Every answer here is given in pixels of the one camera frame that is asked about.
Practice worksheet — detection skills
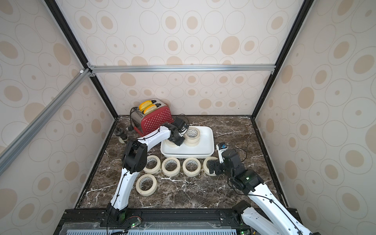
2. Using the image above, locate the cream masking tape roll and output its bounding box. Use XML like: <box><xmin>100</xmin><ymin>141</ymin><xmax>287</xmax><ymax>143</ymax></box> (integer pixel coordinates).
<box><xmin>162</xmin><ymin>158</ymin><xmax>181</xmax><ymax>177</ymax></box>
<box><xmin>144</xmin><ymin>155</ymin><xmax>161</xmax><ymax>174</ymax></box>
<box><xmin>203</xmin><ymin>156</ymin><xmax>218</xmax><ymax>177</ymax></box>
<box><xmin>136</xmin><ymin>174</ymin><xmax>158</xmax><ymax>196</ymax></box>
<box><xmin>165</xmin><ymin>140</ymin><xmax>178</xmax><ymax>148</ymax></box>
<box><xmin>184</xmin><ymin>127</ymin><xmax>201</xmax><ymax>147</ymax></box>
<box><xmin>183</xmin><ymin>158</ymin><xmax>201</xmax><ymax>177</ymax></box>

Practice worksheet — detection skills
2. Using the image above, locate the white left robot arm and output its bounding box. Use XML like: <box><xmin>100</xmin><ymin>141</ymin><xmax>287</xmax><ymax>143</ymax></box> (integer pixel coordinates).
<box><xmin>106</xmin><ymin>118</ymin><xmax>189</xmax><ymax>225</ymax></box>

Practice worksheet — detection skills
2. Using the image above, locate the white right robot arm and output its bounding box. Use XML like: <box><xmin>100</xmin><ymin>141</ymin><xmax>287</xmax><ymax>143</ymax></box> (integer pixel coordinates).
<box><xmin>209</xmin><ymin>160</ymin><xmax>313</xmax><ymax>235</ymax></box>

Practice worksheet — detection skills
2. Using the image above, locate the white plastic storage box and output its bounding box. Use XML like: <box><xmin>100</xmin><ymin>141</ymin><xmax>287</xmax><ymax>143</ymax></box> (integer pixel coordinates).
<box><xmin>161</xmin><ymin>126</ymin><xmax>214</xmax><ymax>159</ymax></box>

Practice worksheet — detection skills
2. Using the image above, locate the red polka dot toaster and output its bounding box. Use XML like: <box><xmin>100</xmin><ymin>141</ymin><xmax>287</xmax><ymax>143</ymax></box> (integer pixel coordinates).
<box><xmin>130</xmin><ymin>99</ymin><xmax>173</xmax><ymax>136</ymax></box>

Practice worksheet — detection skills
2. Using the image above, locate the rear yellow bread slice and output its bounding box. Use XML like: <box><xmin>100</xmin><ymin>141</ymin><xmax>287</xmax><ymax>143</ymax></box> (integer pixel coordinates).
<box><xmin>139</xmin><ymin>100</ymin><xmax>153</xmax><ymax>112</ymax></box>

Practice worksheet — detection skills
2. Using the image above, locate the dark pepper grinder bottle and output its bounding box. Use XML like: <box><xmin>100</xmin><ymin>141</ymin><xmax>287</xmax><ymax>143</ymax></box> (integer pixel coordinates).
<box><xmin>118</xmin><ymin>133</ymin><xmax>128</xmax><ymax>144</ymax></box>

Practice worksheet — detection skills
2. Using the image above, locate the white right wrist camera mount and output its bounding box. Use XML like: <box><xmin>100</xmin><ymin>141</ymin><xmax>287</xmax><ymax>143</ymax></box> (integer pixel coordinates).
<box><xmin>216</xmin><ymin>143</ymin><xmax>242</xmax><ymax>171</ymax></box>

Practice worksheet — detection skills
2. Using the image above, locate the silver horizontal rear rail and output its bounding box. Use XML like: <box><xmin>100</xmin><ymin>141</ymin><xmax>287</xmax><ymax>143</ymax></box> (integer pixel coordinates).
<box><xmin>90</xmin><ymin>64</ymin><xmax>276</xmax><ymax>73</ymax></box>

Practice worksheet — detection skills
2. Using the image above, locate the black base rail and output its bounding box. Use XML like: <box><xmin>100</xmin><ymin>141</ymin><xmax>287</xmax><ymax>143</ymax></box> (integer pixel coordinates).
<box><xmin>53</xmin><ymin>208</ymin><xmax>253</xmax><ymax>235</ymax></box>

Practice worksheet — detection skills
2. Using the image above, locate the silver left side rail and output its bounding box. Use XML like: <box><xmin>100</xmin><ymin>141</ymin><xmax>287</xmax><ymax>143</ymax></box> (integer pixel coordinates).
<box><xmin>1</xmin><ymin>68</ymin><xmax>91</xmax><ymax>174</ymax></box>

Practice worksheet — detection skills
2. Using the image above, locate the black left frame post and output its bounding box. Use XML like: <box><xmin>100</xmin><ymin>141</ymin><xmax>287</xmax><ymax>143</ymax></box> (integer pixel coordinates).
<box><xmin>43</xmin><ymin>0</ymin><xmax>118</xmax><ymax>119</ymax></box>

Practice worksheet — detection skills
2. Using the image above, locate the black vertical frame post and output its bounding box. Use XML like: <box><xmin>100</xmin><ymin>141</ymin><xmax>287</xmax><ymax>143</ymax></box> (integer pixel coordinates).
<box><xmin>251</xmin><ymin>0</ymin><xmax>314</xmax><ymax>120</ymax></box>

